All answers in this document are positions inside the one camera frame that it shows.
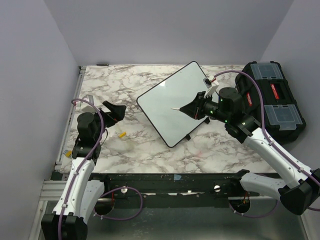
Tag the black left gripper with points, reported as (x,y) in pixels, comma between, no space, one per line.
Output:
(118,113)

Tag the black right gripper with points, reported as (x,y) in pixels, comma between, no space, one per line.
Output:
(194,108)

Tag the yellow marker cap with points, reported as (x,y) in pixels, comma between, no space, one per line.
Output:
(122,134)

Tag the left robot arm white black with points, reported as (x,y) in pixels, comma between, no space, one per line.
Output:
(70,216)

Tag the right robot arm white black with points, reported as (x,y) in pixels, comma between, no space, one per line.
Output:
(298,185)

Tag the small yellow grey block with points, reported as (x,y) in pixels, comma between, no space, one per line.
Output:
(68,153)

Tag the black toolbox clear lids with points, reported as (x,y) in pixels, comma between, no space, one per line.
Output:
(282,117)

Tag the white tablet whiteboard black frame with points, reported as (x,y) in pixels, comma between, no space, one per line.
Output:
(176,91)

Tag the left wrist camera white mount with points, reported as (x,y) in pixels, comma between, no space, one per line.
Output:
(85,107)

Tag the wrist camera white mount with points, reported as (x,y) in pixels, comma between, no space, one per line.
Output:
(85,107)
(212,84)

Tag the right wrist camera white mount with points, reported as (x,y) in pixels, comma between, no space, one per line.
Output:
(212,84)

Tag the black mounting rail base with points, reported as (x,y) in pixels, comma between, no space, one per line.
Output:
(160,190)

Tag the aluminium frame extrusion left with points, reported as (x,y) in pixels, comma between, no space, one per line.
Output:
(36,229)

